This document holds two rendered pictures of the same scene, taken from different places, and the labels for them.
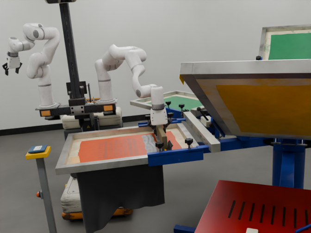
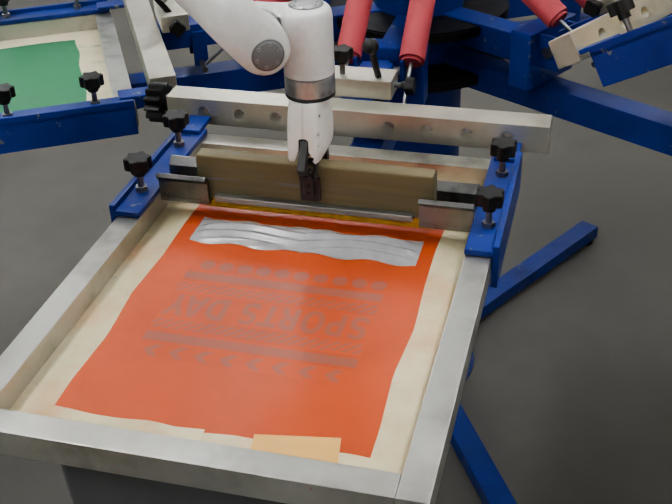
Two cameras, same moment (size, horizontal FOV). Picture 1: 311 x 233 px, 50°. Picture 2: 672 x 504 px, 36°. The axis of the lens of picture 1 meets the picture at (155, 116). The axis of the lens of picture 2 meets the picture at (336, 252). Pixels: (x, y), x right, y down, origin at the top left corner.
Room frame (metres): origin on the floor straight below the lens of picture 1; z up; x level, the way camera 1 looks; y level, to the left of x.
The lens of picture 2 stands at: (1.36, 1.29, 1.82)
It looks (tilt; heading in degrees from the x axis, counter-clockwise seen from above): 33 degrees down; 293
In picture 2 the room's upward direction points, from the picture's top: 2 degrees counter-clockwise
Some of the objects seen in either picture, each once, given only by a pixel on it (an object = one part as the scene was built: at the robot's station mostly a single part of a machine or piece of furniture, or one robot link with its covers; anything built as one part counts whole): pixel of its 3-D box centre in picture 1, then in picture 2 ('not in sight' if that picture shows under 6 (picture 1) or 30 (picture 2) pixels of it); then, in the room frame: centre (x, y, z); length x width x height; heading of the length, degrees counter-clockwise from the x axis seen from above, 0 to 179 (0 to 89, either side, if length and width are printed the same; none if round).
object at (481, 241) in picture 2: (175, 155); (494, 214); (1.66, -0.09, 0.98); 0.30 x 0.05 x 0.07; 97
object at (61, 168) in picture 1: (128, 144); (278, 280); (1.91, 0.18, 0.97); 0.79 x 0.58 x 0.04; 97
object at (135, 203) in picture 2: (159, 125); (163, 180); (2.21, -0.03, 0.98); 0.30 x 0.05 x 0.07; 97
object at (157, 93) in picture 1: (154, 93); (280, 38); (1.97, -0.01, 1.26); 0.15 x 0.10 x 0.11; 37
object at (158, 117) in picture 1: (158, 115); (311, 118); (1.93, -0.02, 1.13); 0.10 x 0.08 x 0.11; 97
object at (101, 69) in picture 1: (104, 69); not in sight; (2.44, 0.35, 1.37); 0.13 x 0.10 x 0.16; 127
